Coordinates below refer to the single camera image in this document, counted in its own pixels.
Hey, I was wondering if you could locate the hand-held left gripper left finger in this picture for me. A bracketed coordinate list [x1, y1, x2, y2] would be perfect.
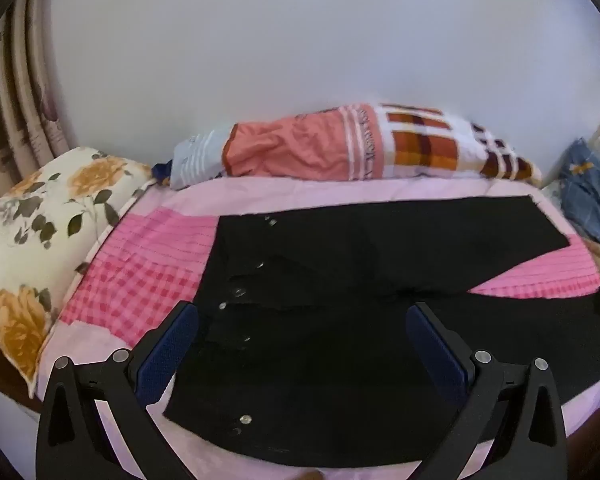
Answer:
[36, 301, 200, 480]

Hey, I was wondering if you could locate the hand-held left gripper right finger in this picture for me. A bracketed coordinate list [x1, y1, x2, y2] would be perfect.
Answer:
[405, 301, 568, 480]

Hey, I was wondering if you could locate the black button-up garment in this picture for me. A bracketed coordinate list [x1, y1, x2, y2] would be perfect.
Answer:
[162, 196, 600, 468]

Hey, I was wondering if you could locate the pink checked bed sheet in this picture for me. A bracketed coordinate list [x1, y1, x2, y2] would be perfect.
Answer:
[35, 177, 600, 480]

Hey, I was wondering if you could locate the dark blue cloth piece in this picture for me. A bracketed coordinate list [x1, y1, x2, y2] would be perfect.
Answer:
[152, 159, 174, 187]

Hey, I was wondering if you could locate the floral pillow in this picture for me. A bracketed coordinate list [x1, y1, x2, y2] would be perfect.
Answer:
[0, 146, 156, 397]

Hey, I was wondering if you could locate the light blue striped cloth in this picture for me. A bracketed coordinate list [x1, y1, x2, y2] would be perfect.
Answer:
[170, 127, 238, 191]

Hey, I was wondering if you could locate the blue denim cloth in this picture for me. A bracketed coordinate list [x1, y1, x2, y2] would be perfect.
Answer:
[555, 137, 600, 253]

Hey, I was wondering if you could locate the orange plaid blanket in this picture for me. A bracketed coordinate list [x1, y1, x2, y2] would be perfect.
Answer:
[222, 102, 543, 183]

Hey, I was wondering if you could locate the striped floral curtain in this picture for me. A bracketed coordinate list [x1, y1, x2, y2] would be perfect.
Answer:
[0, 0, 76, 211]

